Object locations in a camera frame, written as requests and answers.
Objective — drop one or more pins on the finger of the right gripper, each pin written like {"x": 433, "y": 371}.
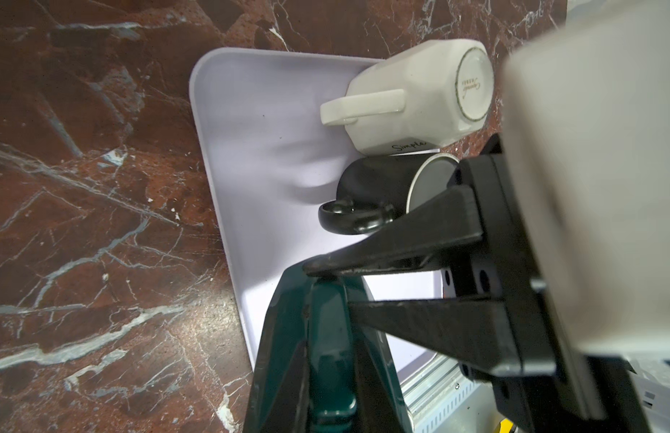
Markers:
{"x": 476, "y": 333}
{"x": 427, "y": 239}

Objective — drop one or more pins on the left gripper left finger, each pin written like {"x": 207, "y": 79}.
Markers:
{"x": 289, "y": 410}

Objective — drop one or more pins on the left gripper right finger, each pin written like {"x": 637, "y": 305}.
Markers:
{"x": 378, "y": 393}

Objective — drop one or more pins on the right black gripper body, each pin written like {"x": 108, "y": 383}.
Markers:
{"x": 546, "y": 395}

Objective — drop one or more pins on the dark green mug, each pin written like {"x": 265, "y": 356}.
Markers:
{"x": 314, "y": 309}

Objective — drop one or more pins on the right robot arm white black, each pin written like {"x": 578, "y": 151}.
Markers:
{"x": 566, "y": 232}

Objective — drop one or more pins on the black mug white rim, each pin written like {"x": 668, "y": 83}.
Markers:
{"x": 374, "y": 191}

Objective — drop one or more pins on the white octagonal mug upside down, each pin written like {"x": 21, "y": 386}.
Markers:
{"x": 422, "y": 99}

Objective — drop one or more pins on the lavender rectangular tray mat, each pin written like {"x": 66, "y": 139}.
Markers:
{"x": 270, "y": 162}

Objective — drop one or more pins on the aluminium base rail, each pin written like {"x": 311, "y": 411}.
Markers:
{"x": 440, "y": 398}

